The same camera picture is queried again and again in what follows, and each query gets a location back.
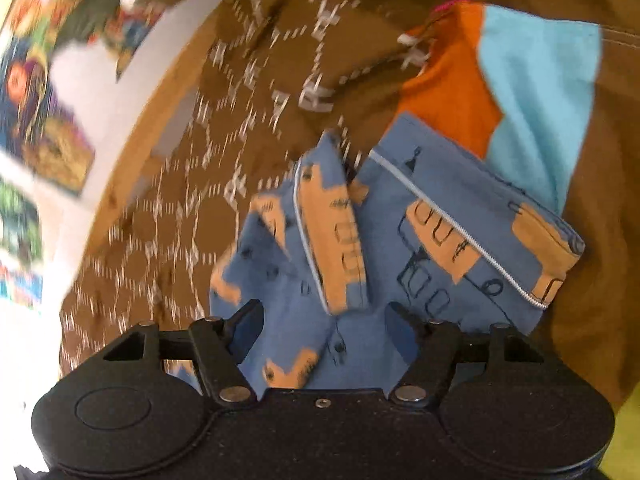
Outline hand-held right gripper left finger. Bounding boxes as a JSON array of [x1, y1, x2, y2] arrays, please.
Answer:
[[102, 299, 265, 409]]

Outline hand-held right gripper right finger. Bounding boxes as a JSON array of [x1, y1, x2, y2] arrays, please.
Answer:
[[384, 302, 547, 409]]

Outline blue pants with tan print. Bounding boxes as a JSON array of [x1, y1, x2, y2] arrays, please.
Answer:
[[210, 112, 586, 392]]

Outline brown patterned blanket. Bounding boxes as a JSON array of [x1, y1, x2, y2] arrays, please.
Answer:
[[59, 0, 640, 411]]

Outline yellow-green cloth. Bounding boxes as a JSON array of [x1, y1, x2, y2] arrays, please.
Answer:
[[607, 405, 640, 480]]

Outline wooden bed frame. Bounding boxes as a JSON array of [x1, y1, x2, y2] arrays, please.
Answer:
[[85, 10, 236, 271]]

